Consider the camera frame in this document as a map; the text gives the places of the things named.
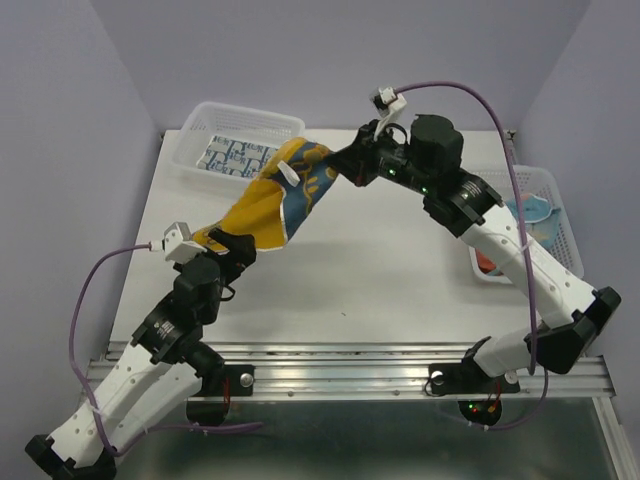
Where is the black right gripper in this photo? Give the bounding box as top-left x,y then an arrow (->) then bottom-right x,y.
325,119 -> 436,196

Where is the yellow tiger towel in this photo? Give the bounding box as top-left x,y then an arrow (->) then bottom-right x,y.
192,137 -> 338,252

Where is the blue white patterned towel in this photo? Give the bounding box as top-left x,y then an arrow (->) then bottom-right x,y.
196,135 -> 277,180

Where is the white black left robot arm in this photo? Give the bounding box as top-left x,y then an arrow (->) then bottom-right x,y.
25,222 -> 257,479

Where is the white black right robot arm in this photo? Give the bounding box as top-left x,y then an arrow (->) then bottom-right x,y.
328,115 -> 621,396

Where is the white perforated basket left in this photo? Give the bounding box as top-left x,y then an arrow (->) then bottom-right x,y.
171,101 -> 305,182

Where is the white perforated basket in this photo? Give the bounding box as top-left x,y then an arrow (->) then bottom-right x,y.
469,165 -> 584,285
171,101 -> 305,182

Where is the white perforated basket right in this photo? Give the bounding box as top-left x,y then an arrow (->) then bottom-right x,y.
469,165 -> 584,285

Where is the light blue orange towel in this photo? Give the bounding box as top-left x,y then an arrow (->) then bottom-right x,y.
521,193 -> 562,251

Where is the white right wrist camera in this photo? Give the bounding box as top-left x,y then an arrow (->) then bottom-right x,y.
370,87 -> 407,140

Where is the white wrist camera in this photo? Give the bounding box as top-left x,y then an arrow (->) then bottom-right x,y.
149,222 -> 205,265
370,87 -> 407,140

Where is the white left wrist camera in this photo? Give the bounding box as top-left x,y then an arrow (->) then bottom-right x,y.
149,222 -> 205,265

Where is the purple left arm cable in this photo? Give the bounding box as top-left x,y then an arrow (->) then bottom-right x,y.
67,241 -> 265,457

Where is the aluminium mounting rail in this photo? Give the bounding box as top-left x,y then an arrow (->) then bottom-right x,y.
84,342 -> 616,402

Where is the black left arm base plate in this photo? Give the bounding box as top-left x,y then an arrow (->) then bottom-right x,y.
195,364 -> 255,397

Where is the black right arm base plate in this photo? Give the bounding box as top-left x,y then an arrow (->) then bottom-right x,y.
423,362 -> 521,397

